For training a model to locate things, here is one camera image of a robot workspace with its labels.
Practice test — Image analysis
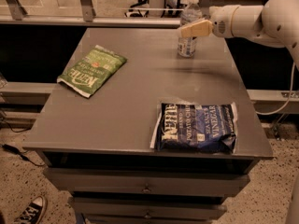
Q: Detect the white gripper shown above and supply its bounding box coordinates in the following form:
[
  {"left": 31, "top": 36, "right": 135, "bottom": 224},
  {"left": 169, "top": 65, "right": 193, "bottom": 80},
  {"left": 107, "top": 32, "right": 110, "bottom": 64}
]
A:
[{"left": 179, "top": 5, "right": 239, "bottom": 38}]

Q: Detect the clear plastic water bottle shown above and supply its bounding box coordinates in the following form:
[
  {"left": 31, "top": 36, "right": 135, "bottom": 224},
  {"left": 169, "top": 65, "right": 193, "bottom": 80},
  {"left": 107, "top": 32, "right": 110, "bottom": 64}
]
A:
[{"left": 178, "top": 0, "right": 203, "bottom": 58}]

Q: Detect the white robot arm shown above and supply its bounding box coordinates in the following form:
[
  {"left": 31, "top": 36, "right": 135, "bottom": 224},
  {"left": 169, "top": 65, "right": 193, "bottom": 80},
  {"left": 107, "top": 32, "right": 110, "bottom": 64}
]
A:
[{"left": 181, "top": 0, "right": 299, "bottom": 224}]

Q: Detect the blue Kettle chip bag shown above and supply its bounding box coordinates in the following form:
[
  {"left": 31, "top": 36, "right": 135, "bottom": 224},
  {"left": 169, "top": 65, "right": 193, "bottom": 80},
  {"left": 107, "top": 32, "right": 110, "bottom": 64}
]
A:
[{"left": 150, "top": 103, "right": 237, "bottom": 153}]

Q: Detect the green Kettle chip bag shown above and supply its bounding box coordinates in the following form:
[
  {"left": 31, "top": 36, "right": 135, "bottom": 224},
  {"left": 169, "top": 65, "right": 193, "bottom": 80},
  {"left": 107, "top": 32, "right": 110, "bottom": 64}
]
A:
[{"left": 57, "top": 45, "right": 127, "bottom": 98}]

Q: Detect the grey metal railing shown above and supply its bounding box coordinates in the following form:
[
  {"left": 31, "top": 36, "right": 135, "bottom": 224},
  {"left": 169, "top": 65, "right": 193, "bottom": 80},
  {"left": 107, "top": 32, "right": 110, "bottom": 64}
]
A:
[{"left": 0, "top": 0, "right": 179, "bottom": 28}]

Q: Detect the upper grey drawer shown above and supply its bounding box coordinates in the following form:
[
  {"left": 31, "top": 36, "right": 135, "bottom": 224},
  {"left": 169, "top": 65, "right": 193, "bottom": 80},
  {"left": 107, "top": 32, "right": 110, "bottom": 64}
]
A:
[{"left": 44, "top": 168, "right": 249, "bottom": 197}]

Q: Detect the grey drawer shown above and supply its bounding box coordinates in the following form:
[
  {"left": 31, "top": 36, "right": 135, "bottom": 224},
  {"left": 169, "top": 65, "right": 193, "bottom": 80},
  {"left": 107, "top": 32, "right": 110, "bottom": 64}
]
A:
[
  {"left": 69, "top": 198, "right": 226, "bottom": 220},
  {"left": 44, "top": 168, "right": 249, "bottom": 197}
]

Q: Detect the lower grey drawer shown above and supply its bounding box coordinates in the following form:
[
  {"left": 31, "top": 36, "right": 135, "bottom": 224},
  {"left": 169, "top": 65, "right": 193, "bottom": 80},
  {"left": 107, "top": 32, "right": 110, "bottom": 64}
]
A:
[{"left": 69, "top": 198, "right": 226, "bottom": 220}]

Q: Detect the black canvas sneaker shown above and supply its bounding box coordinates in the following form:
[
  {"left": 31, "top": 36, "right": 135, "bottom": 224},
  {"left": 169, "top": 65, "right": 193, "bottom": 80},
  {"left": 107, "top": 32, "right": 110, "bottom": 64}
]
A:
[{"left": 12, "top": 196, "right": 47, "bottom": 224}]

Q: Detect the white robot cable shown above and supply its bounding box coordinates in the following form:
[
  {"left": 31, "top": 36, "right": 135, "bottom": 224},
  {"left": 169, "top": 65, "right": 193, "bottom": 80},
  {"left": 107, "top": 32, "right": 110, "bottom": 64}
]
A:
[{"left": 255, "top": 62, "right": 296, "bottom": 117}]

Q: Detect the black floor cable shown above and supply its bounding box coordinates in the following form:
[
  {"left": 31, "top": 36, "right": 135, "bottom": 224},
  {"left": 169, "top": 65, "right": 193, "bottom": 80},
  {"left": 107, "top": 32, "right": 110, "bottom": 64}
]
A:
[{"left": 1, "top": 143, "right": 47, "bottom": 168}]

